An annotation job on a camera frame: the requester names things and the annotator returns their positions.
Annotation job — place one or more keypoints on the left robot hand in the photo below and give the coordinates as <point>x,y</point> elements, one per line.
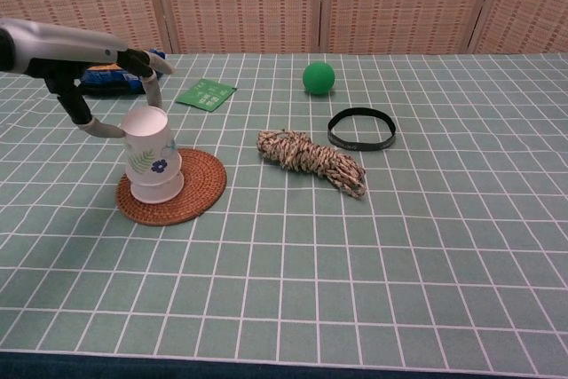
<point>66,48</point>

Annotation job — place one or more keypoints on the white floral print paper cup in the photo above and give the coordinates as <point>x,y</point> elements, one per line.
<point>148,148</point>

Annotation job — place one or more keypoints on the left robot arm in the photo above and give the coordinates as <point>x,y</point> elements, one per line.
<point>5,50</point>

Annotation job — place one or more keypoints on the orange blue snack box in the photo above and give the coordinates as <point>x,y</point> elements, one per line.
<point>108,76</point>

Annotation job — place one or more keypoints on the blue black pouch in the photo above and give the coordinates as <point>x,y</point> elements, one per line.
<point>111,90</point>

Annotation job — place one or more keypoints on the green sachet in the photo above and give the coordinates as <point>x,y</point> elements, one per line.
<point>205,95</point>

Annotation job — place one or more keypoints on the woven rattan coaster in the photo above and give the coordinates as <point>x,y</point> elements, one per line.
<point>199,188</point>

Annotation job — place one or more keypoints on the green ball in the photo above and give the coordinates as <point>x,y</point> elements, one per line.
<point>318,78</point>

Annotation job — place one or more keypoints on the black elastic band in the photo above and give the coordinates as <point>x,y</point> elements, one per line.
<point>355,146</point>

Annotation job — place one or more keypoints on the green grid tablecloth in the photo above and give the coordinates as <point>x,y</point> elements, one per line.
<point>310,263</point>

